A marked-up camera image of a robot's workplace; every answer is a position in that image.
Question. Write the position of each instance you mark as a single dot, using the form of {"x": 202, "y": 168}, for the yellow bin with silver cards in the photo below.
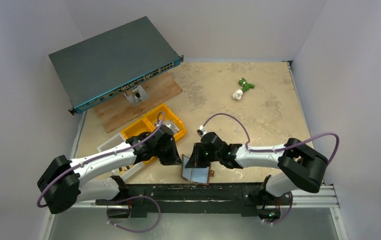
{"x": 171, "y": 120}

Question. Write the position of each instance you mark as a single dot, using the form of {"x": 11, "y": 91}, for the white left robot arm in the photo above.
{"x": 62, "y": 183}

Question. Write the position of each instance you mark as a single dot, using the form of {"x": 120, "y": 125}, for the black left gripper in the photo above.
{"x": 170, "y": 152}

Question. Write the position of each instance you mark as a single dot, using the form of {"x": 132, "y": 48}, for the plywood board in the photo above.
{"x": 125, "y": 107}

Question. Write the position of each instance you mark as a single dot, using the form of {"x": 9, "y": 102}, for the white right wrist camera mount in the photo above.
{"x": 201, "y": 131}

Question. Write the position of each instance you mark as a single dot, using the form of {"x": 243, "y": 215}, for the white bin with gold cards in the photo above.
{"x": 126, "y": 172}

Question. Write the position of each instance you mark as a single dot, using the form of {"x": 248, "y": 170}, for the yellow bin with black cards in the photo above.
{"x": 139, "y": 126}

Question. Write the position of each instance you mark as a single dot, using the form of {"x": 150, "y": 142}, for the green and white plastic fitting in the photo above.
{"x": 245, "y": 86}

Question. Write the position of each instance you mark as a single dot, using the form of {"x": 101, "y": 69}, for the grey network switch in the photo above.
{"x": 108, "y": 64}

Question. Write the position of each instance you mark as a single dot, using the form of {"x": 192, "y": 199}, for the grey metal bracket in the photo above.
{"x": 136, "y": 95}

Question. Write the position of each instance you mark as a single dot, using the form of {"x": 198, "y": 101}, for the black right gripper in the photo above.
{"x": 198, "y": 155}

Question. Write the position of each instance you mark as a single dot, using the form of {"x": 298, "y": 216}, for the black metal base rail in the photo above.
{"x": 247, "y": 199}

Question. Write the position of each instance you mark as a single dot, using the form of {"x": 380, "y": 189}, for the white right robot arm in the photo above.
{"x": 301, "y": 166}

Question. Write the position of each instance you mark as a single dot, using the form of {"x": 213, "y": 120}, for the brown leather card holder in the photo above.
{"x": 200, "y": 176}

